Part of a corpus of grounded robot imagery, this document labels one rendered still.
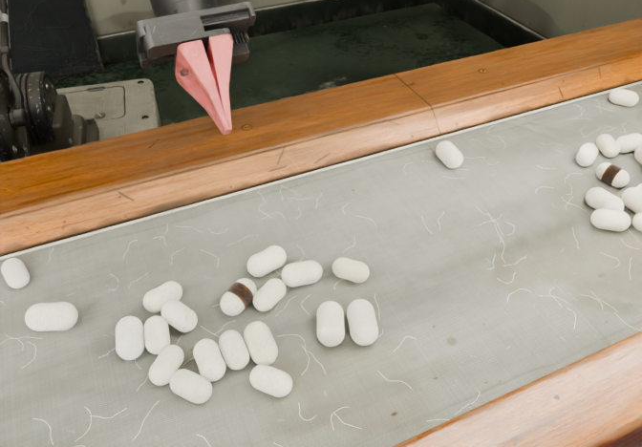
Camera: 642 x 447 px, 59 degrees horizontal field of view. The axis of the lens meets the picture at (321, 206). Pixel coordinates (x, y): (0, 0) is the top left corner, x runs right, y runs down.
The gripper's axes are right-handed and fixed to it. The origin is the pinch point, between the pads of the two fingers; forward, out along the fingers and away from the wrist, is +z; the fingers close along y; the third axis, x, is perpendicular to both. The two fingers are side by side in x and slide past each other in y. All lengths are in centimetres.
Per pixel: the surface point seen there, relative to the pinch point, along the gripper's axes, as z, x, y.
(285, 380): 21.3, -7.8, -3.4
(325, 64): -65, 162, 83
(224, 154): 0.6, 8.2, 0.8
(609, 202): 17.8, -4.9, 31.6
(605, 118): 9.0, 4.8, 45.1
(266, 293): 15.2, -2.9, -1.8
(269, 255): 12.3, -0.7, -0.1
